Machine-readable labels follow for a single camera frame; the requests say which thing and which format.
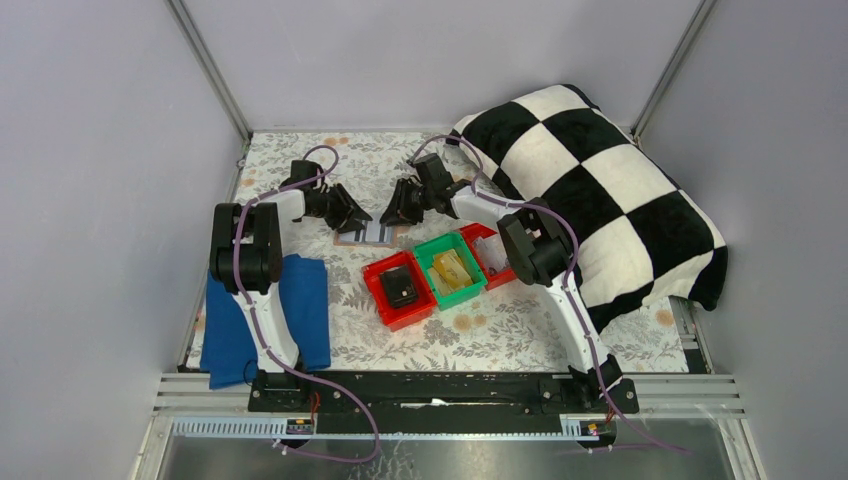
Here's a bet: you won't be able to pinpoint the left red plastic bin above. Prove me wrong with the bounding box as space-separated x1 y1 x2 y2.
363 251 437 332

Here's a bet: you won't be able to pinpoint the green plastic bin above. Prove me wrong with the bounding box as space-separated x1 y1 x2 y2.
412 231 488 311

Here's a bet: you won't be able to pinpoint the silver white credit cards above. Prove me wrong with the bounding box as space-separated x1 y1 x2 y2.
472 234 510 276

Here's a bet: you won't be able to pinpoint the gold credit cards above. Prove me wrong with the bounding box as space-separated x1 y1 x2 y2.
427 249 473 297

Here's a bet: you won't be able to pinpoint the right red plastic bin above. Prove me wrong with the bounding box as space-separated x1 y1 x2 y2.
459 223 516 290

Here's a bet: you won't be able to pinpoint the black white checkered blanket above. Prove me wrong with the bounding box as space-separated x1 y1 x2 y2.
450 84 729 329

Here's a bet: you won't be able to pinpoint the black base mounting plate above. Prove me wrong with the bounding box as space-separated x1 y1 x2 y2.
248 370 612 415

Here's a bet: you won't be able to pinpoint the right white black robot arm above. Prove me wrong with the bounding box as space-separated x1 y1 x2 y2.
380 154 621 396

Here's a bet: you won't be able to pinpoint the black card stack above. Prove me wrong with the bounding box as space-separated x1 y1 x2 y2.
379 265 419 309

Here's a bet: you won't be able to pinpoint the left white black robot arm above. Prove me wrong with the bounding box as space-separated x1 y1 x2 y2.
209 159 373 376

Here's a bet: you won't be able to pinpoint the red plastic bin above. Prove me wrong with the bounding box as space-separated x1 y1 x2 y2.
459 223 516 290
363 251 437 332

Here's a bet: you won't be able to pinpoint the aluminium frame rail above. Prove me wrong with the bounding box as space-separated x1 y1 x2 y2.
154 373 745 442

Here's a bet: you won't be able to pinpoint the blue folded cloth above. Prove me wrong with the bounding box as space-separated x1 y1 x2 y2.
200 254 331 390

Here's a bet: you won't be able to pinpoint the floral patterned table mat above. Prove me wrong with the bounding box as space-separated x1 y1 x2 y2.
185 130 690 374

